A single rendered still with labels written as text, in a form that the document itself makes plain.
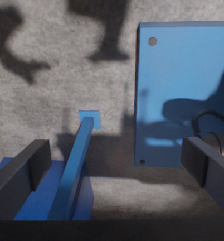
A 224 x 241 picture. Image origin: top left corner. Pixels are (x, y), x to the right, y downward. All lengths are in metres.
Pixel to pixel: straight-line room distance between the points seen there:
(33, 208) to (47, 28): 1.06
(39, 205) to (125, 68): 1.00
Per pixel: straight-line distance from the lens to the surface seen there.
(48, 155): 0.16
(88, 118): 1.08
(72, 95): 1.04
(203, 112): 0.74
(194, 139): 0.17
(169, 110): 0.91
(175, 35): 0.77
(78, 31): 0.90
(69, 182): 0.79
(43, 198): 1.34
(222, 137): 0.56
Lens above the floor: 0.85
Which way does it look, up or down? 51 degrees down
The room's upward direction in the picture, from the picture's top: 171 degrees counter-clockwise
